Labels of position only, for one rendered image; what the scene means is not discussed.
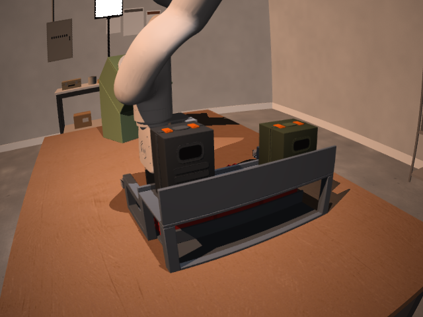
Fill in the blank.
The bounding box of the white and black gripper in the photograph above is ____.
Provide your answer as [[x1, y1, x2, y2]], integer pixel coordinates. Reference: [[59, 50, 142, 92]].
[[136, 122, 168, 184]]

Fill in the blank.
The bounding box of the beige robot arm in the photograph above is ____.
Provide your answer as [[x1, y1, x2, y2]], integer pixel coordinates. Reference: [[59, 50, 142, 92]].
[[114, 0, 222, 124]]

